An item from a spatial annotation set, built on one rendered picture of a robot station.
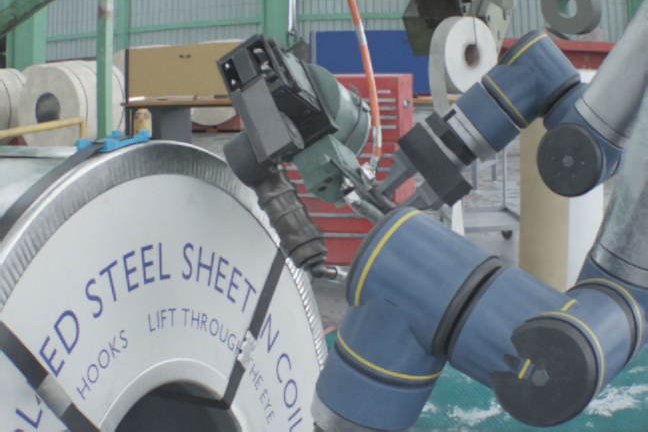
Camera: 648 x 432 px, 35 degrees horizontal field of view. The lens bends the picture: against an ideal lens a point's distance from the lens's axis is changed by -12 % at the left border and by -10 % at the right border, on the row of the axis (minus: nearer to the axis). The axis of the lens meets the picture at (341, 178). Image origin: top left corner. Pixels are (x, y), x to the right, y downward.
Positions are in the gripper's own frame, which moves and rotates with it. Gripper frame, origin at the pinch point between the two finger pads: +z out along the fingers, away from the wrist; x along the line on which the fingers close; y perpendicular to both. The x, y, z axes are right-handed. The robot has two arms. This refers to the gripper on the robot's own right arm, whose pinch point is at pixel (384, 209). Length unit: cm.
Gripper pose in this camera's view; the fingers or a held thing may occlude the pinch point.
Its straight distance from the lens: 181.4
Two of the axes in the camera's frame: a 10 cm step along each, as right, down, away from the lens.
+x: -5.1, -6.9, 5.2
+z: -7.4, 6.5, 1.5
